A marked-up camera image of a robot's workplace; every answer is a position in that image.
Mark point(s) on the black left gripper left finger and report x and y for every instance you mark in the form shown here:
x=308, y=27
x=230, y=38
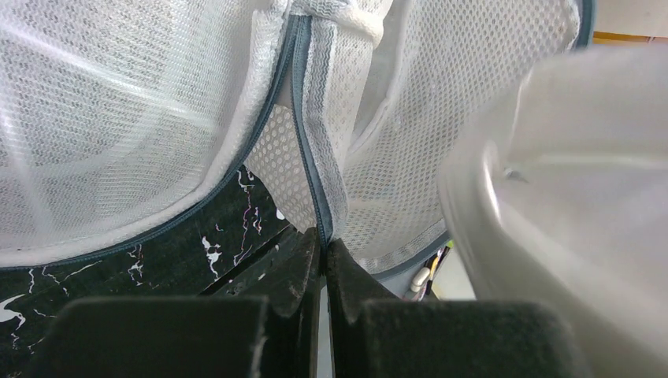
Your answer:
x=268, y=330

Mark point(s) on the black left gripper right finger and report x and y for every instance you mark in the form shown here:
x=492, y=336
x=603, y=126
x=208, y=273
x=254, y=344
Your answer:
x=376, y=334

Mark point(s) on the white mesh laundry bag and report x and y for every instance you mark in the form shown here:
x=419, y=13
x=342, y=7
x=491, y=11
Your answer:
x=120, y=118

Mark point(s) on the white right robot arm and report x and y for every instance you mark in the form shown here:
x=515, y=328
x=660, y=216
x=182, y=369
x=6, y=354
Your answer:
x=557, y=193

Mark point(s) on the white and orange toy washer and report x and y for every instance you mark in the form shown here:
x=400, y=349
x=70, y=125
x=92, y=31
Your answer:
x=620, y=22

